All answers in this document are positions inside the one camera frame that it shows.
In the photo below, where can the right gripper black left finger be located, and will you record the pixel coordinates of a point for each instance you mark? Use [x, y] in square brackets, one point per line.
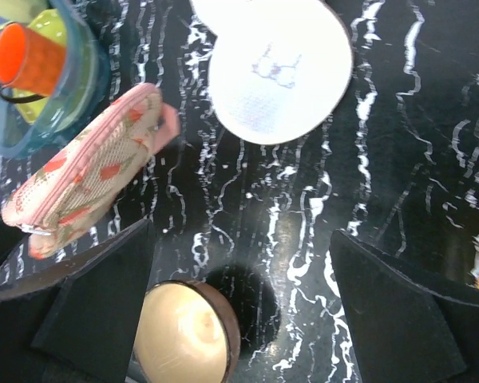
[76, 320]

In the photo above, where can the teal plastic tub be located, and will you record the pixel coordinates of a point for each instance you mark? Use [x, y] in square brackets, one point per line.
[79, 89]

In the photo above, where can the pink floral mesh laundry bag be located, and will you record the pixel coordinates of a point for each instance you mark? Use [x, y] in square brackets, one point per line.
[76, 187]

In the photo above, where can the orange mug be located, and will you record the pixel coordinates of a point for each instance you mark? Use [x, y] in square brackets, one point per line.
[28, 61]

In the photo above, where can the round white mesh laundry bag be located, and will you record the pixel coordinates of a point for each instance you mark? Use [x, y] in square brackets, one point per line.
[278, 68]

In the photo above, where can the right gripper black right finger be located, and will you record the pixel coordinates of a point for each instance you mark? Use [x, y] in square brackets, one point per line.
[406, 324]

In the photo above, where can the beige bowl with brown rim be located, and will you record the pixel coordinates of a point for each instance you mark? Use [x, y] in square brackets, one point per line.
[187, 332]

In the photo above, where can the green dotted plate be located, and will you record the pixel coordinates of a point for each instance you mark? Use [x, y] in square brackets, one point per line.
[50, 25]

